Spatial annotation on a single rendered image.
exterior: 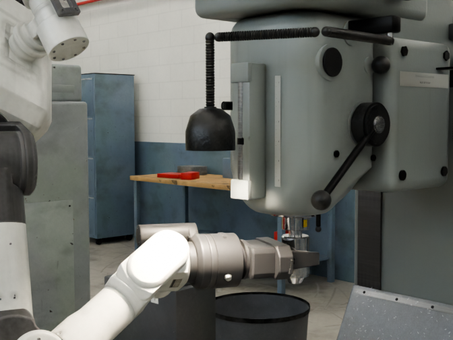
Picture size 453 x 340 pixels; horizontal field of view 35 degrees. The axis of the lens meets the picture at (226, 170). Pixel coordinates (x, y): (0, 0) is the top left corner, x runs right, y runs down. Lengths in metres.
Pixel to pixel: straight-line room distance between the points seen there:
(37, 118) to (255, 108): 0.33
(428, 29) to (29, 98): 0.68
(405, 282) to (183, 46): 6.78
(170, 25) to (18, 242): 7.43
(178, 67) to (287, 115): 7.13
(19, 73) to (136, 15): 7.79
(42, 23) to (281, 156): 0.41
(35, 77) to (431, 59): 0.67
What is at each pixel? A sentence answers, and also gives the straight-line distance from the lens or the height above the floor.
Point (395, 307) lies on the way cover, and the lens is 1.54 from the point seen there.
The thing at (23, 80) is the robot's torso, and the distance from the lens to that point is 1.14.
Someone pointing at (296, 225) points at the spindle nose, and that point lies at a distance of 1.18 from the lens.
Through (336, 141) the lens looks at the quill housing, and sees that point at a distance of 1.12.
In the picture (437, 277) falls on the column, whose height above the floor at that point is 1.15.
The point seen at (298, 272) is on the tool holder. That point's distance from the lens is 1.20.
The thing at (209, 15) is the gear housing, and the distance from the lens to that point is 1.18.
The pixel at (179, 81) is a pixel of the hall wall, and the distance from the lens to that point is 8.17.
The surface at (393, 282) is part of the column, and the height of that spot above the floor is 1.12.
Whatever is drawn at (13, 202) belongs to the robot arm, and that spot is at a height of 1.35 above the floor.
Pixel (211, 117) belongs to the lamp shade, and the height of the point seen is 1.47.
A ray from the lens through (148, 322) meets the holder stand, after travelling 1.50.
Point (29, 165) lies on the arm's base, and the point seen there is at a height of 1.40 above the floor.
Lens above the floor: 1.46
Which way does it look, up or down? 4 degrees down
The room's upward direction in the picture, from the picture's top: straight up
